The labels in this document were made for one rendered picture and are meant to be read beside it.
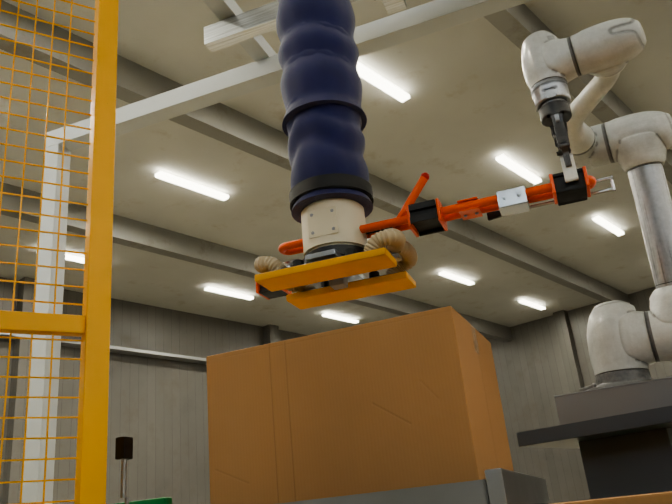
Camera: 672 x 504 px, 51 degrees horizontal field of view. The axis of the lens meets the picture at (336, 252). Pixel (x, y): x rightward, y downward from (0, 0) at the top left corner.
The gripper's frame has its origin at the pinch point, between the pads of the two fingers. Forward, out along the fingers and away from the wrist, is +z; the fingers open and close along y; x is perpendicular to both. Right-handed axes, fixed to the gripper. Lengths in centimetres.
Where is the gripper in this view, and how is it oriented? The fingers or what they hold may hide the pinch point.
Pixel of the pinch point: (571, 178)
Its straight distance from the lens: 177.0
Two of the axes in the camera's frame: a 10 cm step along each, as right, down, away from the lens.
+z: 0.9, 9.2, -3.7
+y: -3.7, -3.1, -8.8
